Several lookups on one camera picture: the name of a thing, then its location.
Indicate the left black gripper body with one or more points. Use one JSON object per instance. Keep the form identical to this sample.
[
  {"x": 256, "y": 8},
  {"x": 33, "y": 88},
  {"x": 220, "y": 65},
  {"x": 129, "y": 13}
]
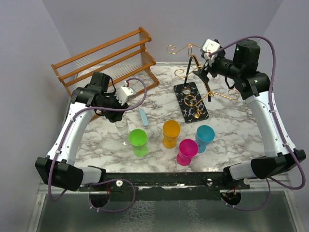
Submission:
[{"x": 111, "y": 102}]

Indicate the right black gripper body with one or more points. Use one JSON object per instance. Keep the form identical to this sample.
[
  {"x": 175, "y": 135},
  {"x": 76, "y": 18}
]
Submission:
[{"x": 223, "y": 66}]

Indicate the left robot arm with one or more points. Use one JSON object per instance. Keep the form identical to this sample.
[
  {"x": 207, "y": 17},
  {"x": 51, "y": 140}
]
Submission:
[{"x": 57, "y": 168}]

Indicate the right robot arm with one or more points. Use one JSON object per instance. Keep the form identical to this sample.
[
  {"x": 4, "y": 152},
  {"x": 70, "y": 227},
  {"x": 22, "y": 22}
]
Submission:
[{"x": 255, "y": 88}]

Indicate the wooden shelf rack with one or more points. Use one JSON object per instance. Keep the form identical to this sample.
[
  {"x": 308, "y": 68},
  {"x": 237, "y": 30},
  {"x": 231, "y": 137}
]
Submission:
[{"x": 120, "y": 58}]

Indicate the light blue nail file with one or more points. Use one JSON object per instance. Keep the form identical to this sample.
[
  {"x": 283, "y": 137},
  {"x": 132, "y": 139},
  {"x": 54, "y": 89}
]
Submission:
[{"x": 144, "y": 118}]

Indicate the green plastic goblet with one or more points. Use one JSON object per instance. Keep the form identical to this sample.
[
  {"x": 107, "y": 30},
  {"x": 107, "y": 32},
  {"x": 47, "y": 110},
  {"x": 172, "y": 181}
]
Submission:
[{"x": 138, "y": 140}]

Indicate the orange plastic goblet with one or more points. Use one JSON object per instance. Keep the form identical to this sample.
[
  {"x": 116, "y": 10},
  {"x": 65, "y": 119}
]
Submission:
[{"x": 171, "y": 131}]

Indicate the blue plastic goblet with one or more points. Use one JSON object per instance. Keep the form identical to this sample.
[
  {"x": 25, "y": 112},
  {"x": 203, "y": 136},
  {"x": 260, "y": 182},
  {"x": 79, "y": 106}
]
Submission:
[{"x": 204, "y": 136}]

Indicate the pink plastic goblet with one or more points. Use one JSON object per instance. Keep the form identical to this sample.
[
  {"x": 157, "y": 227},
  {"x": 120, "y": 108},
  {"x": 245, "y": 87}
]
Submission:
[{"x": 188, "y": 148}]

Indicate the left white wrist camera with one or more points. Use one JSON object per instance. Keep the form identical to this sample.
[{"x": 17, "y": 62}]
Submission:
[{"x": 125, "y": 93}]

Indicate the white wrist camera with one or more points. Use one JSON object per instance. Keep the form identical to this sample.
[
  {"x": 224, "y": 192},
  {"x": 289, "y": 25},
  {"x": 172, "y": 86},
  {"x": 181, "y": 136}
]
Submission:
[
  {"x": 125, "y": 93},
  {"x": 208, "y": 48}
]

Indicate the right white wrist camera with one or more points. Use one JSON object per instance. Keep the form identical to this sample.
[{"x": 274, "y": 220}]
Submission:
[{"x": 208, "y": 48}]

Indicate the gold wire glass rack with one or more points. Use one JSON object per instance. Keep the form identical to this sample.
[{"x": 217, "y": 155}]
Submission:
[{"x": 189, "y": 99}]

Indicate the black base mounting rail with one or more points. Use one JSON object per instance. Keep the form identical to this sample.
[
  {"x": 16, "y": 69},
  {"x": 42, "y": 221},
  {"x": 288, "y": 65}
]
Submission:
[{"x": 166, "y": 186}]

